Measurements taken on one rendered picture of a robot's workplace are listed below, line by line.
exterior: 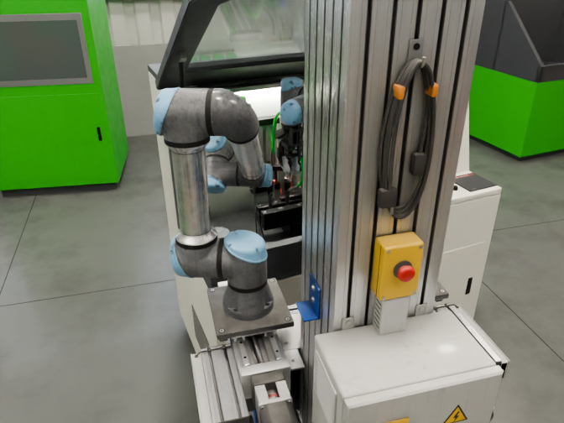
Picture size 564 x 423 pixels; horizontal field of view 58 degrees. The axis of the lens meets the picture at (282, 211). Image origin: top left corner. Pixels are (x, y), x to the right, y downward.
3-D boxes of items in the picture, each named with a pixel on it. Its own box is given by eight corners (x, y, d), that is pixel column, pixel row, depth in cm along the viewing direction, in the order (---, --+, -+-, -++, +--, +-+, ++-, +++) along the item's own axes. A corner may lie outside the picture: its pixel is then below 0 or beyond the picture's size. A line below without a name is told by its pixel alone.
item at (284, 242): (222, 295, 196) (219, 260, 189) (219, 288, 200) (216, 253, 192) (361, 258, 218) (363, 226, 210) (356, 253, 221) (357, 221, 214)
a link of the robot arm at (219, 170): (234, 186, 157) (237, 154, 160) (198, 185, 157) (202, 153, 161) (237, 195, 164) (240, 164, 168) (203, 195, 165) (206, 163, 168)
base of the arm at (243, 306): (279, 315, 147) (279, 288, 143) (227, 325, 144) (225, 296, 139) (267, 285, 160) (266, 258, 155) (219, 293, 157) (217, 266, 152)
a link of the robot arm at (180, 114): (222, 288, 142) (208, 94, 117) (170, 285, 143) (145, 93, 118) (230, 263, 153) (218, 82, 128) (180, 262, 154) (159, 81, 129)
